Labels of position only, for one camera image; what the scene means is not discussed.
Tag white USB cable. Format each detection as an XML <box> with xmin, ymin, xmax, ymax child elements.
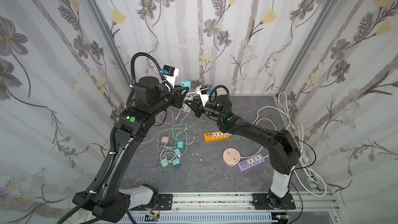
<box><xmin>181</xmin><ymin>99</ymin><xmax>193</xmax><ymax>116</ymax></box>

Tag teal charger adapter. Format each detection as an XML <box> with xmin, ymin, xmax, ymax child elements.
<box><xmin>177</xmin><ymin>141</ymin><xmax>186</xmax><ymax>149</ymax></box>
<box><xmin>175</xmin><ymin>148</ymin><xmax>182</xmax><ymax>158</ymax></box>
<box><xmin>180</xmin><ymin>80</ymin><xmax>192</xmax><ymax>90</ymax></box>
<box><xmin>172</xmin><ymin>159</ymin><xmax>181</xmax><ymax>169</ymax></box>

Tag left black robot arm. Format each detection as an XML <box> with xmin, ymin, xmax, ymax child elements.
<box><xmin>58</xmin><ymin>52</ymin><xmax>189</xmax><ymax>224</ymax></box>

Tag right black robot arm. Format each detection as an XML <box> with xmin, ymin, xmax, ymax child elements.
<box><xmin>185</xmin><ymin>85</ymin><xmax>300</xmax><ymax>208</ymax></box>

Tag orange power strip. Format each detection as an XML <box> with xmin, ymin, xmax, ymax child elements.
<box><xmin>204</xmin><ymin>131</ymin><xmax>230</xmax><ymax>143</ymax></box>

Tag pink charger adapter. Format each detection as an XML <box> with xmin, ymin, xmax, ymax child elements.
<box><xmin>161</xmin><ymin>135</ymin><xmax>169</xmax><ymax>146</ymax></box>

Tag round pink power socket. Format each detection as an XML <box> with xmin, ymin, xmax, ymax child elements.
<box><xmin>222</xmin><ymin>148</ymin><xmax>241</xmax><ymax>167</ymax></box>

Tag light green charger adapter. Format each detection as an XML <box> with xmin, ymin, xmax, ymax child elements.
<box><xmin>159</xmin><ymin>160</ymin><xmax>169</xmax><ymax>169</ymax></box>

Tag purple power strip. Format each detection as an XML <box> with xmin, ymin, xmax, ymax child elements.
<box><xmin>237</xmin><ymin>154</ymin><xmax>267</xmax><ymax>172</ymax></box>

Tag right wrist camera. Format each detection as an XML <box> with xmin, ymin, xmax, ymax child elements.
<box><xmin>194</xmin><ymin>86</ymin><xmax>211</xmax><ymax>106</ymax></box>

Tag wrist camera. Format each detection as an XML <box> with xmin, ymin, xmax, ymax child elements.
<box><xmin>194</xmin><ymin>86</ymin><xmax>211</xmax><ymax>106</ymax></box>
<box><xmin>162</xmin><ymin>65</ymin><xmax>179</xmax><ymax>77</ymax></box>

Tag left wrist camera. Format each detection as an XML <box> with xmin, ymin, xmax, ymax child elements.
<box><xmin>162</xmin><ymin>65</ymin><xmax>179</xmax><ymax>77</ymax></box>

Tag light green charging cable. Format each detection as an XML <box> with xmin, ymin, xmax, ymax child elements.
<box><xmin>169</xmin><ymin>123</ymin><xmax>197</xmax><ymax>146</ymax></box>

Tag white power strip cords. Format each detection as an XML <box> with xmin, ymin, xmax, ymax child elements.
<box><xmin>240</xmin><ymin>92</ymin><xmax>328</xmax><ymax>198</ymax></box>

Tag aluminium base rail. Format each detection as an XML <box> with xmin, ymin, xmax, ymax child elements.
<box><xmin>119</xmin><ymin>190</ymin><xmax>346</xmax><ymax>224</ymax></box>

